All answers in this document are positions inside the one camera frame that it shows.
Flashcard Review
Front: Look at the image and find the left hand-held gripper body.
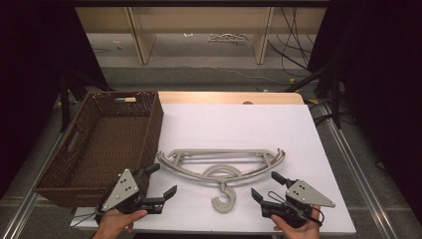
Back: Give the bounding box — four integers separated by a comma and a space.
95, 167, 151, 216

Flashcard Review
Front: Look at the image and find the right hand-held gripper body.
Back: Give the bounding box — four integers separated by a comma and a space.
274, 178, 336, 230

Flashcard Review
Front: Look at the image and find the brown woven basket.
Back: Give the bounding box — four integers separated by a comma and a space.
33, 91, 165, 208

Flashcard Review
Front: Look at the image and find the grey plastic clothes hanger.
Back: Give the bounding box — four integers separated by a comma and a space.
156, 147, 287, 214

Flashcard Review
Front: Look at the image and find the person's left hand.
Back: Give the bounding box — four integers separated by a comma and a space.
93, 208, 149, 239

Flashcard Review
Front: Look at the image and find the person's right hand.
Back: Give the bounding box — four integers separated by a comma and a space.
270, 204, 323, 239

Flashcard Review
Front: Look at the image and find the white table sheet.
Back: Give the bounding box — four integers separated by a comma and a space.
70, 103, 357, 236

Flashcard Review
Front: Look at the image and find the black metal stand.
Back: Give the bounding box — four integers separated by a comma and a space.
284, 61, 343, 130
59, 68, 114, 133

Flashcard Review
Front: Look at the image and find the dark curtain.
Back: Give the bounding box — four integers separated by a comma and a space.
0, 6, 104, 200
308, 6, 422, 222

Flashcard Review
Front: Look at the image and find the pile of pale hangers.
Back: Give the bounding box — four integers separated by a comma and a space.
208, 33, 249, 44

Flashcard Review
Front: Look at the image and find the wooden shelf unit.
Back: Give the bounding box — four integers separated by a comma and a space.
75, 7, 327, 66

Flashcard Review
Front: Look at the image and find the metal floor rail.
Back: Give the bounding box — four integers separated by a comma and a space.
317, 103, 401, 239
0, 132, 65, 239

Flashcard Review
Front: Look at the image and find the white floor cable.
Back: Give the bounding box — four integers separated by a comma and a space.
155, 64, 287, 85

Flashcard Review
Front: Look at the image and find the bundle of black cables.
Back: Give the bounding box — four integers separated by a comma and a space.
267, 7, 320, 74

